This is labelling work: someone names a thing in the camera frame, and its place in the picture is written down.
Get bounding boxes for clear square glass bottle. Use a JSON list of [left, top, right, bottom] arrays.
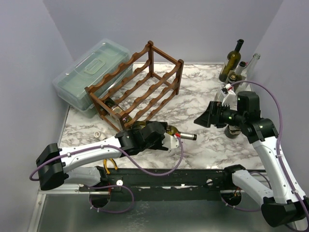
[[214, 84, 235, 104]]

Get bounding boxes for green bottle cream label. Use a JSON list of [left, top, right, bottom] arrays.
[[224, 125, 242, 139]]

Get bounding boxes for green bottle grey label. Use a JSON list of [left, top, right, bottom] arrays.
[[130, 120, 197, 141]]

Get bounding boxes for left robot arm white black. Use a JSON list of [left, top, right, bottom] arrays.
[[29, 121, 168, 190]]

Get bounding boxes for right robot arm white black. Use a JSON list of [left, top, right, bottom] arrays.
[[194, 91, 309, 227]]

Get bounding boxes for green bottle silver cap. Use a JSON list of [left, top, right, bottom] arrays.
[[104, 98, 132, 123]]

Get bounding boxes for green bottle white neck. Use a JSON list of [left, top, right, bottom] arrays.
[[226, 61, 246, 84]]

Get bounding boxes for tall clear glass bottle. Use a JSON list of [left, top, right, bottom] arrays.
[[237, 53, 261, 92]]

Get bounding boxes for brown wooden wine rack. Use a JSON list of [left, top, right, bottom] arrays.
[[85, 41, 184, 132]]

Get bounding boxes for tall dark green bottle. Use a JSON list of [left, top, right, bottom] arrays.
[[219, 39, 244, 82]]

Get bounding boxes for white plastic pipe fitting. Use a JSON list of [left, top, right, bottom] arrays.
[[94, 131, 106, 141]]

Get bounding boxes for translucent green plastic storage box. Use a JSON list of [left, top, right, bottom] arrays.
[[53, 39, 131, 118]]

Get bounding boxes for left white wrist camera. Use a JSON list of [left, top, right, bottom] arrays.
[[162, 133, 181, 152]]

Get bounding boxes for black front mounting rail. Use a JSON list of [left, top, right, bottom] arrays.
[[79, 166, 266, 202]]

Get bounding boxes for yellow handled pliers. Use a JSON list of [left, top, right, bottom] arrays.
[[103, 158, 118, 174]]

